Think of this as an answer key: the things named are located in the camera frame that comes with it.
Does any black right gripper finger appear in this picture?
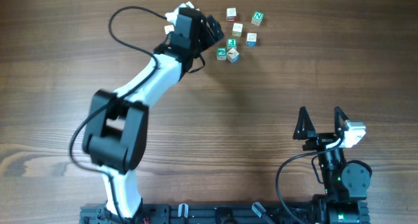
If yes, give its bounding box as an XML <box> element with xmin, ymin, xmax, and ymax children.
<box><xmin>293</xmin><ymin>106</ymin><xmax>316</xmax><ymax>140</ymax></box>
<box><xmin>334</xmin><ymin>106</ymin><xmax>349</xmax><ymax>133</ymax></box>

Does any green J wooden block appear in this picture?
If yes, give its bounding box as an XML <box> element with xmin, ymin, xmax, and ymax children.
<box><xmin>216</xmin><ymin>47</ymin><xmax>227</xmax><ymax>61</ymax></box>

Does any shell picture blue D block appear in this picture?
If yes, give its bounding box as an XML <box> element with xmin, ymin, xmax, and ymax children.
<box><xmin>227</xmin><ymin>48</ymin><xmax>240</xmax><ymax>63</ymax></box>

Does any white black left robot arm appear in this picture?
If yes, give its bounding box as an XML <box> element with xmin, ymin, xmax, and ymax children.
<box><xmin>78</xmin><ymin>4</ymin><xmax>224</xmax><ymax>223</ymax></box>

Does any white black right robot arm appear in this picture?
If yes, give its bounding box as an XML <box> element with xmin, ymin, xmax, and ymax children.
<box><xmin>293</xmin><ymin>106</ymin><xmax>372</xmax><ymax>224</ymax></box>

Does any white block red side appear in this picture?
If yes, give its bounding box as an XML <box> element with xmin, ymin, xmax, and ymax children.
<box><xmin>226</xmin><ymin>8</ymin><xmax>237</xmax><ymax>22</ymax></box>

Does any white block yellow side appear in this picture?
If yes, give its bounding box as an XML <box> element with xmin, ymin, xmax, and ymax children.
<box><xmin>232</xmin><ymin>23</ymin><xmax>243</xmax><ymax>37</ymax></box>

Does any green F wooden block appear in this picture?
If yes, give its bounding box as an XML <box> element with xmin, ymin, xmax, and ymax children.
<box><xmin>227</xmin><ymin>39</ymin><xmax>237</xmax><ymax>50</ymax></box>

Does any white block top left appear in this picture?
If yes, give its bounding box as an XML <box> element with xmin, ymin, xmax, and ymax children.
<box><xmin>186</xmin><ymin>1</ymin><xmax>195</xmax><ymax>8</ymax></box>

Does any green N block left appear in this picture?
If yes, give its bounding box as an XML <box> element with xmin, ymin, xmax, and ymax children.
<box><xmin>164</xmin><ymin>25</ymin><xmax>174</xmax><ymax>35</ymax></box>

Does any green n block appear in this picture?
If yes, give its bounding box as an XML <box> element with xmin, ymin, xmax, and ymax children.
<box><xmin>164</xmin><ymin>25</ymin><xmax>174</xmax><ymax>35</ymax></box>
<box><xmin>251</xmin><ymin>11</ymin><xmax>264</xmax><ymax>26</ymax></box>

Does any white block blue side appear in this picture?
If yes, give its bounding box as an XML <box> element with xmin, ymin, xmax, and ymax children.
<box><xmin>246</xmin><ymin>33</ymin><xmax>257</xmax><ymax>46</ymax></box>

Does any green N block right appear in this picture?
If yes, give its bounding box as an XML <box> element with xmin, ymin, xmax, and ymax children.
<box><xmin>251</xmin><ymin>11</ymin><xmax>264</xmax><ymax>26</ymax></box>

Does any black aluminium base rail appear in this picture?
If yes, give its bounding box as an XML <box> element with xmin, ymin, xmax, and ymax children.
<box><xmin>79</xmin><ymin>201</ymin><xmax>371</xmax><ymax>224</ymax></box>

